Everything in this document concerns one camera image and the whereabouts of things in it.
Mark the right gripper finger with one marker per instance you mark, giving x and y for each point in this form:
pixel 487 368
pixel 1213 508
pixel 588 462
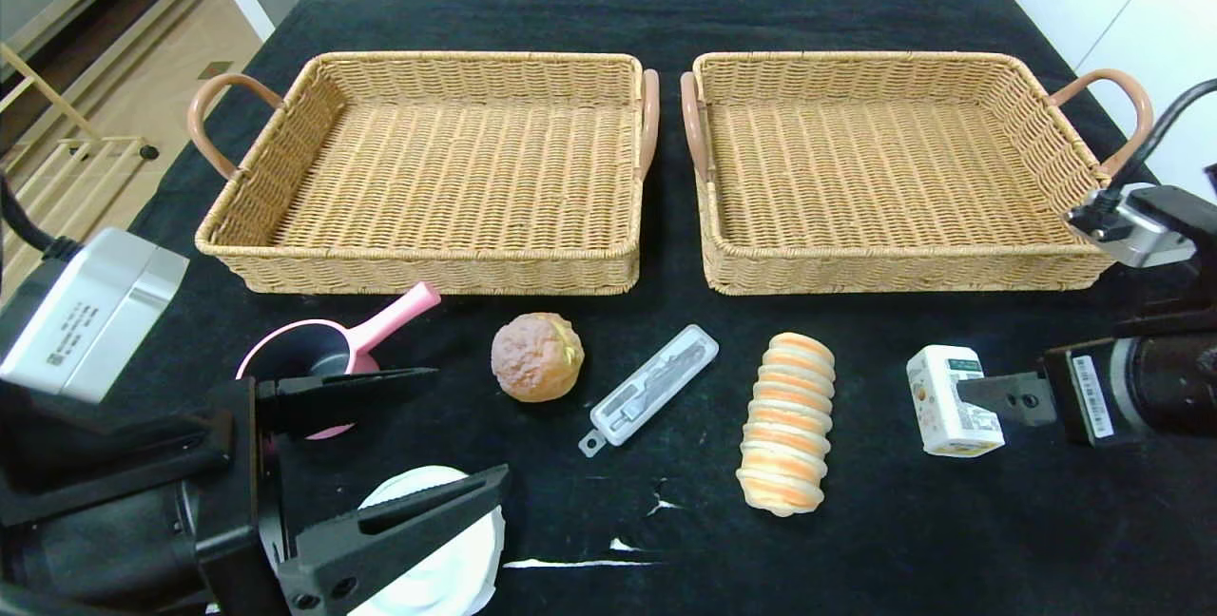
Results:
pixel 1008 397

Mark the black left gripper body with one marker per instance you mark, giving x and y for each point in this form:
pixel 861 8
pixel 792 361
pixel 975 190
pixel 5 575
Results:
pixel 249 492

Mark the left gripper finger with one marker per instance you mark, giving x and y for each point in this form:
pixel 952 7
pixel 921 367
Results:
pixel 323 393
pixel 399 526

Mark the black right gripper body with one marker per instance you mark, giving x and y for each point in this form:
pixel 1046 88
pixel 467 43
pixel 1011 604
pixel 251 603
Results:
pixel 1090 396

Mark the small white drink carton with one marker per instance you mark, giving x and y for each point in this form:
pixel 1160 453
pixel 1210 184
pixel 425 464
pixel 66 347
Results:
pixel 936 407

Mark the orange striped bread roll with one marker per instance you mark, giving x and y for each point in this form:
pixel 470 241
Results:
pixel 787 426

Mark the clear plastic knife case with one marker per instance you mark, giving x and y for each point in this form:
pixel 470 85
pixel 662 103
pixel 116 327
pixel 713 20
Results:
pixel 656 383

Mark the rectangular wicker basket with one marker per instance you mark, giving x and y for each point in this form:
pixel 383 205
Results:
pixel 884 179
pixel 456 179

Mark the white round lid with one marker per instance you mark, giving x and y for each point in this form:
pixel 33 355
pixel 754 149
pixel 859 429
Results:
pixel 456 583

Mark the round pinkish cream puff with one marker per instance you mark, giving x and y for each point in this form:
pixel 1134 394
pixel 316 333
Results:
pixel 537 359

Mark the light wooden slatted rack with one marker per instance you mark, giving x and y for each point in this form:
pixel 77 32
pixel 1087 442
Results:
pixel 90 169

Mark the grey metal shelf unit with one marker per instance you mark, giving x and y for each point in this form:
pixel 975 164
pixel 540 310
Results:
pixel 57 17

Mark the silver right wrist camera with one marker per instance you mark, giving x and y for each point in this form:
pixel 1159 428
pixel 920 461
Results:
pixel 1131 231

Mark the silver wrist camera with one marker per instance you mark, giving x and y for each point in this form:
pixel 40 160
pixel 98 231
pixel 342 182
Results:
pixel 86 312
pixel 1131 231

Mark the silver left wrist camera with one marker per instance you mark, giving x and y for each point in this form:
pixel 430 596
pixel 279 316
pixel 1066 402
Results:
pixel 86 312

